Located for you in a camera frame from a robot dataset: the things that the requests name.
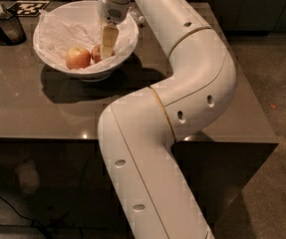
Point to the smaller red apple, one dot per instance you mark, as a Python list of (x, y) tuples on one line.
[(96, 53)]

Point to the larger yellow-red apple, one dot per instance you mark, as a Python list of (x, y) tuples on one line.
[(78, 58)]

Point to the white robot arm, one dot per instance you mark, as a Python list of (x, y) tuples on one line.
[(137, 131)]

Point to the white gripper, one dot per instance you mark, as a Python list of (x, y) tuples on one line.
[(112, 13)]

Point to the black white fiducial marker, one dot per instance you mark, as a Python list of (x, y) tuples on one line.
[(28, 8)]

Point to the white crumpled paper liner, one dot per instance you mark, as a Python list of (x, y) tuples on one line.
[(66, 34)]

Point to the clear plastic water bottle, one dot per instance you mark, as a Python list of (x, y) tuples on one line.
[(137, 16)]

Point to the white ceramic bowl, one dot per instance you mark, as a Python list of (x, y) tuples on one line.
[(82, 73)]

